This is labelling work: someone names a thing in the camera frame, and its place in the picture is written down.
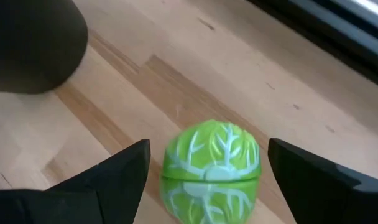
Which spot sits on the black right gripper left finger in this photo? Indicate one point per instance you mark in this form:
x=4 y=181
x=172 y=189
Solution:
x=123 y=186

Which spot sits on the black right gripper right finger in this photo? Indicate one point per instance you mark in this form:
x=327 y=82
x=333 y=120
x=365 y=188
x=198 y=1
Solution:
x=301 y=186

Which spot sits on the green toy cabbage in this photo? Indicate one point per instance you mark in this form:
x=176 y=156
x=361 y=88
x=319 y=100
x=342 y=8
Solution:
x=207 y=186

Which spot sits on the leafy plant in black pot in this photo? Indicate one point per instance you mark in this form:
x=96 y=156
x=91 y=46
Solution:
x=30 y=46

